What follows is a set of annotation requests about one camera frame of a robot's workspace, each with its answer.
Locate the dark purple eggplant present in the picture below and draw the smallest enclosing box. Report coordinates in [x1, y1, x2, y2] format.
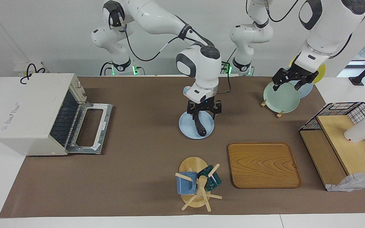
[194, 111, 207, 137]

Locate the beige toaster oven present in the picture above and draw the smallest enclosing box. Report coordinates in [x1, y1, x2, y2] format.
[0, 73, 113, 156]

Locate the plain light blue plate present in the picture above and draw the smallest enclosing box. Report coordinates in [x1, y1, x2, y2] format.
[285, 66, 313, 98]

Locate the pale green plate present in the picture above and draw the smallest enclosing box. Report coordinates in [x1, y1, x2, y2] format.
[263, 81, 301, 113]

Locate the yellow plate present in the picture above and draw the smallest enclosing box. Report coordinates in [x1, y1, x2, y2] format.
[289, 57, 326, 84]

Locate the wooden dish rack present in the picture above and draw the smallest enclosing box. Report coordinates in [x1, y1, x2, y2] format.
[260, 99, 285, 118]

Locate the wooden mug tree stand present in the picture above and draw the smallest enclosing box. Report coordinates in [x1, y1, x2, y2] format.
[175, 156, 223, 212]

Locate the dark green mug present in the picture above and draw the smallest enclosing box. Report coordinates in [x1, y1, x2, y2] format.
[197, 165, 222, 192]

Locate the wooden serving tray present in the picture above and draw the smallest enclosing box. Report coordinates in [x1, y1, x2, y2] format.
[228, 142, 303, 189]

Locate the blue mug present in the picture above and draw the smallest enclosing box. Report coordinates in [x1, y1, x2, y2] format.
[176, 171, 198, 195]

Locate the white cup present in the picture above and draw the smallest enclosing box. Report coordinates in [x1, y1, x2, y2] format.
[344, 118, 365, 143]

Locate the brown table mat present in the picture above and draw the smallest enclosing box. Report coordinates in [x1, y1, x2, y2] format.
[0, 76, 365, 218]

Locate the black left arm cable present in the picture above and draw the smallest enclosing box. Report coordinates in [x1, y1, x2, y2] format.
[263, 0, 365, 59]

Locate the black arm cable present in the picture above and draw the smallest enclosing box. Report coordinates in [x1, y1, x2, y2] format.
[263, 0, 365, 59]
[118, 11, 233, 94]

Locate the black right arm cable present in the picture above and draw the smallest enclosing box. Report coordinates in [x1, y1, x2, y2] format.
[118, 11, 233, 94]

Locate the wire shelf with wooden boards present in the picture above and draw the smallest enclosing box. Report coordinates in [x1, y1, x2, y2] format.
[299, 102, 365, 192]

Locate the black oven power cable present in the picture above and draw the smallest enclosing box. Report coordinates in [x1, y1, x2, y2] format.
[20, 63, 47, 84]

